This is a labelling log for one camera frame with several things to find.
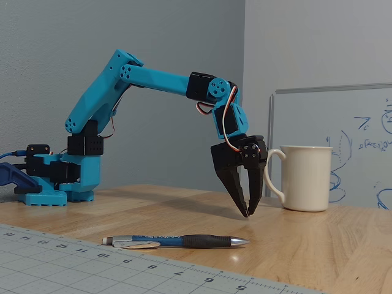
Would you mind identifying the black controller board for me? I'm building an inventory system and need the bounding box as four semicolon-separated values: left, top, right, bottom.
25;144;51;178

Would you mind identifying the dark blue table clamp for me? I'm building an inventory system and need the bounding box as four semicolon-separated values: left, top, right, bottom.
0;162;42;195

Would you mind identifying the blue robot arm with base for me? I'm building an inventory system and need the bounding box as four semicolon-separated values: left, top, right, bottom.
17;48;249;206

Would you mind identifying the blue usb cable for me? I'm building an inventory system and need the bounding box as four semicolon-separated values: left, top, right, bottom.
0;149;28;160

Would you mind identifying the short looped servo cable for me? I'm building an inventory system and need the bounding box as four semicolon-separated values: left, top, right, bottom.
195;102;215;116

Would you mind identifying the thin red black servo cable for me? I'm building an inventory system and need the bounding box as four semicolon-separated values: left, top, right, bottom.
98;97;118;139

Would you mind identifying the cream ceramic mug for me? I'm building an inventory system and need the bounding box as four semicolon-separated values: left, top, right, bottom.
262;145;334;213

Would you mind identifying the whiteboard with blue scribbles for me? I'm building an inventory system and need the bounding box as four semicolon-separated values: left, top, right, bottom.
265;82;392;211

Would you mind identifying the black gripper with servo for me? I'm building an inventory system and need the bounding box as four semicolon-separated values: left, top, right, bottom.
210;135;269;218

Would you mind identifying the white red black servo cable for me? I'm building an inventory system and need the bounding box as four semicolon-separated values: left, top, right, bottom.
221;86;243;154

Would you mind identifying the blue mechanical pencil black grip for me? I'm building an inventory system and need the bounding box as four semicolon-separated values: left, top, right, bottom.
102;234;251;250

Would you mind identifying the grey gridded cutting mat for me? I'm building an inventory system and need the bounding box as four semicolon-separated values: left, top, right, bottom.
0;223;326;294

